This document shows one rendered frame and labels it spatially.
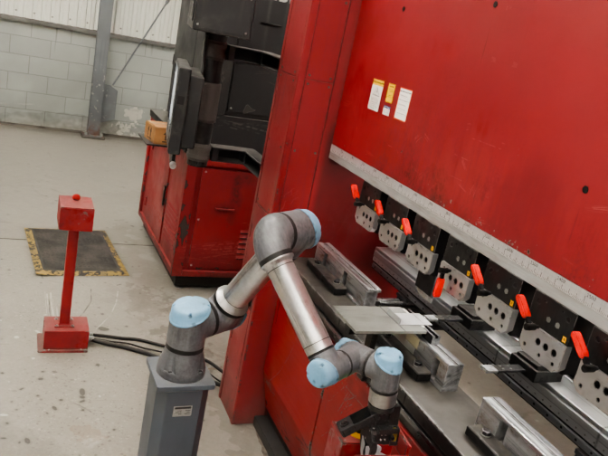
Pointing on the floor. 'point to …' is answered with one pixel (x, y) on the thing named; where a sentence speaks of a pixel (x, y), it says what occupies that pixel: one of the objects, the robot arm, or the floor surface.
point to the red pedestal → (56, 341)
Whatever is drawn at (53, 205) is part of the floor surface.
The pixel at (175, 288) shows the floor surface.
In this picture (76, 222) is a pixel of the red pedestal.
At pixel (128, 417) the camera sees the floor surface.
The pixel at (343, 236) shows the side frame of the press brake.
